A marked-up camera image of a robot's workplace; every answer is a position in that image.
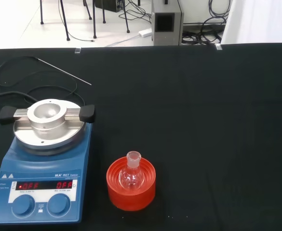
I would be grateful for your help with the white power strip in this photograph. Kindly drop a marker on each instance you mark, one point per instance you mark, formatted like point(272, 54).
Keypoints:
point(145, 32)

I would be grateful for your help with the white panel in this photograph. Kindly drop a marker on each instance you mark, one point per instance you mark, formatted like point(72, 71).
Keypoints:
point(259, 21)

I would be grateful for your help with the black bench cloth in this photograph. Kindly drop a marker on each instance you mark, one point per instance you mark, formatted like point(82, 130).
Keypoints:
point(203, 132)

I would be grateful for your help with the black stand legs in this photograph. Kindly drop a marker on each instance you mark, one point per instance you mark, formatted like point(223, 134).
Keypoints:
point(95, 36)
point(68, 37)

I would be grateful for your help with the blue heater with steel plate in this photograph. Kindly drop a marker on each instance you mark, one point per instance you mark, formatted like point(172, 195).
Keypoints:
point(42, 166)

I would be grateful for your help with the black case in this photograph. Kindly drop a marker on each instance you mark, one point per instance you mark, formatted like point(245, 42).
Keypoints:
point(107, 4)

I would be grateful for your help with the orange round flask holder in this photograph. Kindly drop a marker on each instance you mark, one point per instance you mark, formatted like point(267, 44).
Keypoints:
point(131, 199)

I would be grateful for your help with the grey metal box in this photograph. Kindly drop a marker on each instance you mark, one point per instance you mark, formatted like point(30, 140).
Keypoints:
point(167, 36)

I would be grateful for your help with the thin metal temperature probe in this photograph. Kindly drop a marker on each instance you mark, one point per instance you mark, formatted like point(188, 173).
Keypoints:
point(63, 72)

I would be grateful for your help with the grey tape piece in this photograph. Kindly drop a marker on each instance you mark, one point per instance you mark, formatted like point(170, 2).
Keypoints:
point(217, 46)
point(78, 50)

